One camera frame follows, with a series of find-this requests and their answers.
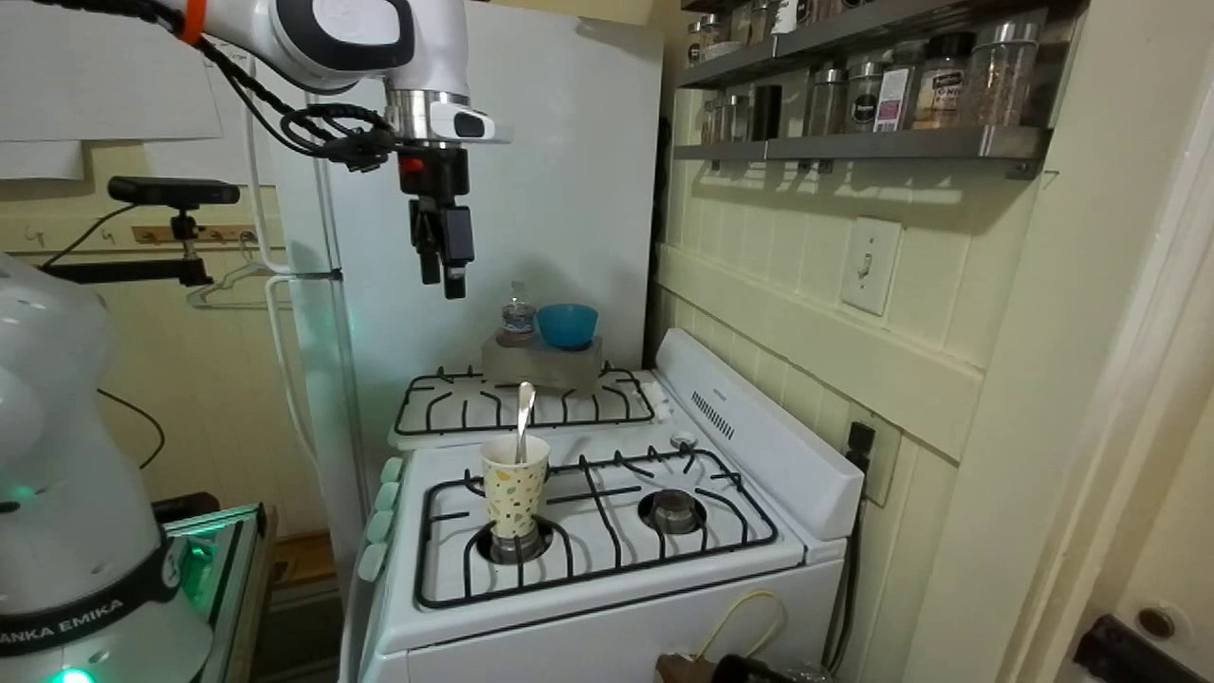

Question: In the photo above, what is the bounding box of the black stove grate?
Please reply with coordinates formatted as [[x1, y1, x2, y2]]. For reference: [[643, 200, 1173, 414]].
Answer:
[[414, 445, 776, 607], [391, 365, 661, 439]]

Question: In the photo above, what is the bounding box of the white wall light switch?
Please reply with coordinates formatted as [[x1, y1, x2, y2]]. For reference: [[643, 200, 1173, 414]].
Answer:
[[840, 220, 901, 316]]

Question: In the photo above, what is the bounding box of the white plastic spoon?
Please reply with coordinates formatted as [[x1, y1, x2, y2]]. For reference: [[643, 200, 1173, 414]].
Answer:
[[517, 379, 536, 464]]

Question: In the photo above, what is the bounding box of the blue plastic bowl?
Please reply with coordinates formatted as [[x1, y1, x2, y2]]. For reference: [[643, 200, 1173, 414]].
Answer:
[[536, 303, 600, 348]]

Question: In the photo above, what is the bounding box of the white gas stove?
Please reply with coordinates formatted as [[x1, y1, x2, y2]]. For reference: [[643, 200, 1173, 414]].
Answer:
[[336, 331, 864, 683]]

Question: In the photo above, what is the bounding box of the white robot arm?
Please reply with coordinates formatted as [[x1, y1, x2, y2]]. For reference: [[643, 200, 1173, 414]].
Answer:
[[36, 0, 499, 301]]

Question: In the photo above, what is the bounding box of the patterned paper cup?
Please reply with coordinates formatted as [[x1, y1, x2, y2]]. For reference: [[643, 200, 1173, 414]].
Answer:
[[480, 435, 548, 541]]

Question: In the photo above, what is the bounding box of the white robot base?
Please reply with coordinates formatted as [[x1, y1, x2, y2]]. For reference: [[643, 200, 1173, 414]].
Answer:
[[0, 259, 268, 683]]

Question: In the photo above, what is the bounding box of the cardboard cup holder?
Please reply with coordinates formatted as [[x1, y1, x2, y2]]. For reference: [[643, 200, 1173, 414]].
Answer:
[[480, 338, 603, 391]]

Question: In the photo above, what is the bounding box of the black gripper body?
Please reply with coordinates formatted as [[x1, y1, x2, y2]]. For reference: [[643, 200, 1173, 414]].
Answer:
[[398, 147, 475, 267]]

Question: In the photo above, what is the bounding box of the black wall outlet plug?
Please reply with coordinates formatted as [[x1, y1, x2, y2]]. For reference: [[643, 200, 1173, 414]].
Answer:
[[847, 422, 876, 470]]

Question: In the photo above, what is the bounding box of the black left stove grate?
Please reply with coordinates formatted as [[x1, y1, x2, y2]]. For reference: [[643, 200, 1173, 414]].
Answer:
[[391, 365, 661, 439]]

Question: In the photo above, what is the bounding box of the grey wall spice shelf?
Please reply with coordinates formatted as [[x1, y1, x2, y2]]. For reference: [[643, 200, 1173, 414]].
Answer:
[[676, 0, 1090, 178]]

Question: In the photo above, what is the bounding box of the black camera on stand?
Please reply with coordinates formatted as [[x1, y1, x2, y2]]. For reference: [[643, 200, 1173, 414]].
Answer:
[[42, 173, 238, 288]]

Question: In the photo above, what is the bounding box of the clear plastic water bottle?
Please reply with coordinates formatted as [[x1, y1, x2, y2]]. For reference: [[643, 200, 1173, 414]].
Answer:
[[495, 297, 536, 344]]

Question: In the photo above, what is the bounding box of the black right stove grate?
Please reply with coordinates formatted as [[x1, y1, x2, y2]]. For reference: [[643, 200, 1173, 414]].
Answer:
[[414, 445, 776, 607]]

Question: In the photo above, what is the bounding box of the white refrigerator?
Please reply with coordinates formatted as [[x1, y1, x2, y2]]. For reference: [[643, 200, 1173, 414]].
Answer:
[[265, 2, 662, 564]]

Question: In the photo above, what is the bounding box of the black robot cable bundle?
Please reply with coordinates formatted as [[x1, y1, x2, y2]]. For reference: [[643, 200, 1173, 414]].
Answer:
[[34, 0, 402, 173]]

